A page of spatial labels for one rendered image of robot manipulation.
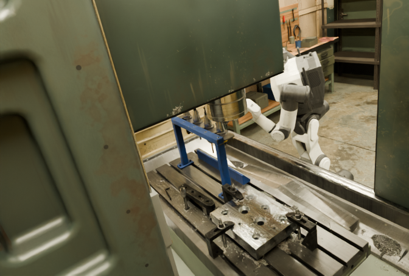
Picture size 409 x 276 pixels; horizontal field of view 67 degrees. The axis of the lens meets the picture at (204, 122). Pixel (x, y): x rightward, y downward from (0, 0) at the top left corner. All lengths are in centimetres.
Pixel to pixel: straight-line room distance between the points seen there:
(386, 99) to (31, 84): 133
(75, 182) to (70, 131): 12
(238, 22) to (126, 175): 60
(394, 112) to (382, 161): 26
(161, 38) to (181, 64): 9
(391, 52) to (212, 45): 78
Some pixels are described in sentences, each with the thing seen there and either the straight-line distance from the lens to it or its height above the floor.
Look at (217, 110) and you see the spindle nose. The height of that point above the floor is 148.
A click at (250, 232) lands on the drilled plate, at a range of 129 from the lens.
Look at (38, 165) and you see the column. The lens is 71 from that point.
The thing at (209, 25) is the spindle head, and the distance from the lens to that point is 95.
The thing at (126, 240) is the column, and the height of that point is 142.
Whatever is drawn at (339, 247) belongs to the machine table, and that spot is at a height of 90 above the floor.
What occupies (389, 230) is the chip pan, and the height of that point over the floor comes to 67.
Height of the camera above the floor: 188
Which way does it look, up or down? 23 degrees down
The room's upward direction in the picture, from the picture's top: 11 degrees counter-clockwise
